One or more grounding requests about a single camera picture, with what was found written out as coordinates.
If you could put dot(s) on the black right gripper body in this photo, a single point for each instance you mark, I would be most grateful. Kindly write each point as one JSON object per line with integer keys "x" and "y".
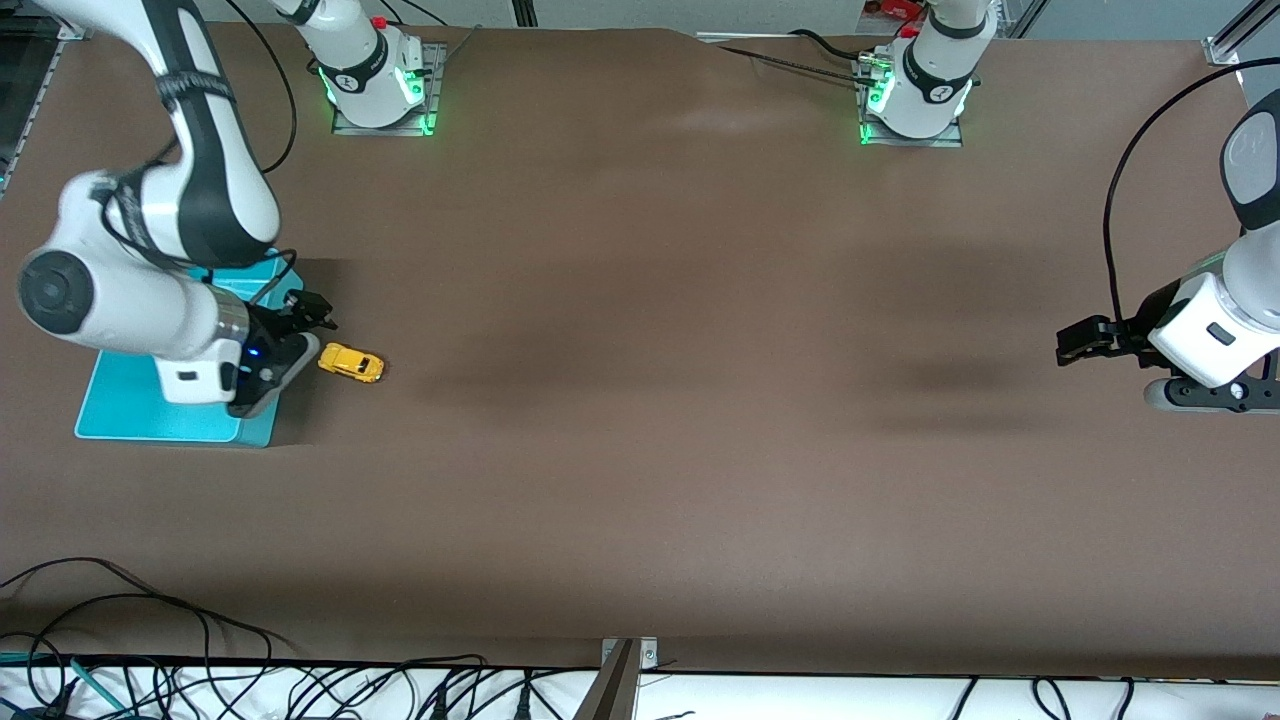
{"x": 270, "y": 326}

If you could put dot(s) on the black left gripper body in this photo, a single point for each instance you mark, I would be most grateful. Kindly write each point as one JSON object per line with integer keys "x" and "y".
{"x": 1132, "y": 331}

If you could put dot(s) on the yellow beetle toy car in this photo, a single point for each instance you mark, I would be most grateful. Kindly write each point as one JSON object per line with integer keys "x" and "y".
{"x": 350, "y": 362}

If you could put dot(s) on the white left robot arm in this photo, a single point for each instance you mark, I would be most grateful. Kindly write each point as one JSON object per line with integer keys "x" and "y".
{"x": 1215, "y": 330}

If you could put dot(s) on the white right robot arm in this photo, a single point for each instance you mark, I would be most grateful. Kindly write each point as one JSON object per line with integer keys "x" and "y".
{"x": 150, "y": 220}

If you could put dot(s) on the teal plastic bin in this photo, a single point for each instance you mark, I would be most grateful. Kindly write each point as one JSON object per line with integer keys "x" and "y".
{"x": 120, "y": 415}

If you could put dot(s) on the dark side panel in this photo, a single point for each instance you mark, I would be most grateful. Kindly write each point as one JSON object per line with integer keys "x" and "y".
{"x": 20, "y": 90}

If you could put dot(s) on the red background object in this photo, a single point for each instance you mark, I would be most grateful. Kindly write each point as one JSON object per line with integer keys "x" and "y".
{"x": 895, "y": 8}

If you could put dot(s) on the dark metal strut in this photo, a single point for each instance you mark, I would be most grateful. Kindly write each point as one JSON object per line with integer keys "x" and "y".
{"x": 610, "y": 695}

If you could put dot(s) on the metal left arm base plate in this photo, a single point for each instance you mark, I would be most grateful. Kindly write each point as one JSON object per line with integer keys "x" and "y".
{"x": 915, "y": 143}

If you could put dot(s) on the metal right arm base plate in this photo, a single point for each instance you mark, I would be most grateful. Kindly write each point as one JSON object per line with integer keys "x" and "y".
{"x": 436, "y": 80}

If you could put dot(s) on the aluminium frame profile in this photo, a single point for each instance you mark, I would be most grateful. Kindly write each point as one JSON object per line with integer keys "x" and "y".
{"x": 1240, "y": 35}

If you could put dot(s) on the small metal table bracket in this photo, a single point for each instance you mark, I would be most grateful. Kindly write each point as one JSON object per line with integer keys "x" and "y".
{"x": 648, "y": 652}

